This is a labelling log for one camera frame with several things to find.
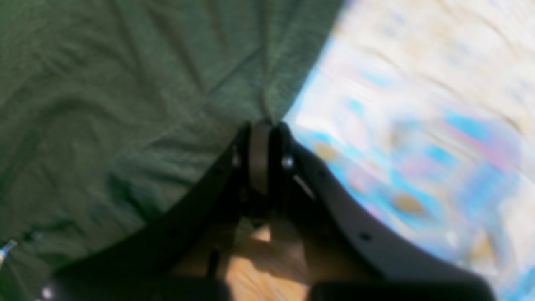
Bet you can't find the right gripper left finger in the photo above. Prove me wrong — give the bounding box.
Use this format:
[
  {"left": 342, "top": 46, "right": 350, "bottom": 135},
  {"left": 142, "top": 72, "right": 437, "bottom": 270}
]
[{"left": 40, "top": 123, "right": 262, "bottom": 301}]

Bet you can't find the dark green long-sleeve shirt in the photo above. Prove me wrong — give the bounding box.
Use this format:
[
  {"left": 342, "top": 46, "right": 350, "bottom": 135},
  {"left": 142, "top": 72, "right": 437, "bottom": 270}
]
[{"left": 1, "top": 0, "right": 344, "bottom": 301}]

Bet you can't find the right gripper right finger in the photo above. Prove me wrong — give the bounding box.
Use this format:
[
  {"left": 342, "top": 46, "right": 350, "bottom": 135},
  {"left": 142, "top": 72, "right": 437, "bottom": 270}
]
[{"left": 270, "top": 122, "right": 495, "bottom": 301}]

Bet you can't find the patterned pastel tablecloth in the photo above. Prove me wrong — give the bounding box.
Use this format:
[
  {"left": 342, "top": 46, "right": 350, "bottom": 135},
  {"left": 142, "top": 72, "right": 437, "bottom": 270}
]
[{"left": 285, "top": 0, "right": 535, "bottom": 301}]

